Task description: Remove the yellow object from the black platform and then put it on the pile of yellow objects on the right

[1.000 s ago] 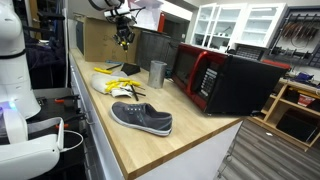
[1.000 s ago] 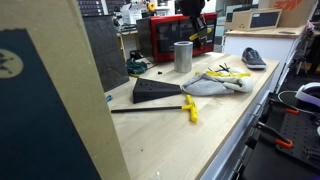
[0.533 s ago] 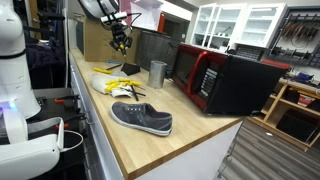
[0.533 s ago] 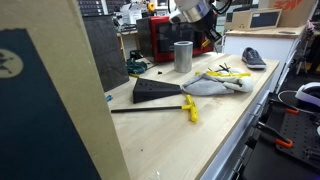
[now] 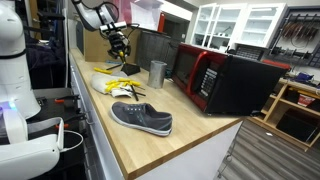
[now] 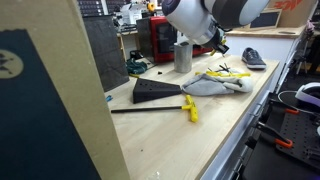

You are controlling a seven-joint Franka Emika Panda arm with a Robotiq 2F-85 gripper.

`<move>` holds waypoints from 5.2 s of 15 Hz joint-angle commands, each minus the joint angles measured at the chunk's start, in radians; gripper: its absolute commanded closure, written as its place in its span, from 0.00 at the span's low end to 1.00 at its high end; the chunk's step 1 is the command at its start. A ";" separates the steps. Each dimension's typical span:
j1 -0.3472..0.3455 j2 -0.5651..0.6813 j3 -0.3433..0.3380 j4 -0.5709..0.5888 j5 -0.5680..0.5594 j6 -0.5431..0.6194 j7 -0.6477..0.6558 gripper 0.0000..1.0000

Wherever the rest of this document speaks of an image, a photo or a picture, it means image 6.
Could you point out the flat cardboard box dark panel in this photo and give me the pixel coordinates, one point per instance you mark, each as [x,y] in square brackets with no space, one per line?
[266,20]

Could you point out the white background device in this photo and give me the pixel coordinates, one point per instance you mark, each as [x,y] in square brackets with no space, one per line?
[130,13]

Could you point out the black storage drawers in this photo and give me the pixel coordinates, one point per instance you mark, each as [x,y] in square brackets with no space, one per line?
[90,7]

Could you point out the small blue object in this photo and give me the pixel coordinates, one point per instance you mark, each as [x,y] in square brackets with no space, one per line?
[109,98]

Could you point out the wooden side table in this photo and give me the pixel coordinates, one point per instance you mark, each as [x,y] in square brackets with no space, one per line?
[122,43]

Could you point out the black pegboard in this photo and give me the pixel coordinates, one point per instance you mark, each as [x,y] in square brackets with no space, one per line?
[300,133]

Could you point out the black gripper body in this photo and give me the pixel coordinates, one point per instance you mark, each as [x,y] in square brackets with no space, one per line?
[218,42]

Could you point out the yellow black pliers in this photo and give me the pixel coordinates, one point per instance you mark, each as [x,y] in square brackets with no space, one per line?
[233,75]

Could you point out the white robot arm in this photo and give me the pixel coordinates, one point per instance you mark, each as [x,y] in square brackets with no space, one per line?
[190,16]

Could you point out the grey cloth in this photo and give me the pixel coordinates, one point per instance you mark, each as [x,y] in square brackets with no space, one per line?
[206,86]

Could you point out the large cardboard box blue print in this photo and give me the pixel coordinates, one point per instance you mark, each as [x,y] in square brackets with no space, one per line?
[83,100]

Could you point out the yellow background tool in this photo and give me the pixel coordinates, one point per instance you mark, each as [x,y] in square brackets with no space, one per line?
[151,7]

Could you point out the white headset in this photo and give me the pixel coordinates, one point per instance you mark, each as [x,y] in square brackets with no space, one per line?
[310,95]

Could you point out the white cabinet wooden top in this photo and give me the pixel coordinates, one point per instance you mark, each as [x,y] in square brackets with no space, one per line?
[263,45]

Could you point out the black wedge hex key stand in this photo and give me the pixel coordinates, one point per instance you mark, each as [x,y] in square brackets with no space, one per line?
[151,91]

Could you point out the small yellow object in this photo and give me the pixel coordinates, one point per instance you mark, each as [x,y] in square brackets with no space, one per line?
[134,75]

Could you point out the cardboard box red print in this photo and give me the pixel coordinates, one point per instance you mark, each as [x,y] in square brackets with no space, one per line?
[296,13]

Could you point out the red microwave oven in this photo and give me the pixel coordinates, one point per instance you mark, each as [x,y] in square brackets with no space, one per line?
[160,40]

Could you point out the black clamp orange tip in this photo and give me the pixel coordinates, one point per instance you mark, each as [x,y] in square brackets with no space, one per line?
[291,111]
[283,142]

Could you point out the grey metal cylinder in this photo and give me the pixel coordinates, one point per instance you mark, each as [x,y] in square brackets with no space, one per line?
[182,60]

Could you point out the black fabric panel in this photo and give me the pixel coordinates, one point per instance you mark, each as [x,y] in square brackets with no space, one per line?
[105,53]

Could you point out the grey sneaker shoe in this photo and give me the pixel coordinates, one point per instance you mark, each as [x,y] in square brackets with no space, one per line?
[253,59]

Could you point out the small black part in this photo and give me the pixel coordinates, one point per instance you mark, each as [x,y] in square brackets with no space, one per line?
[160,72]

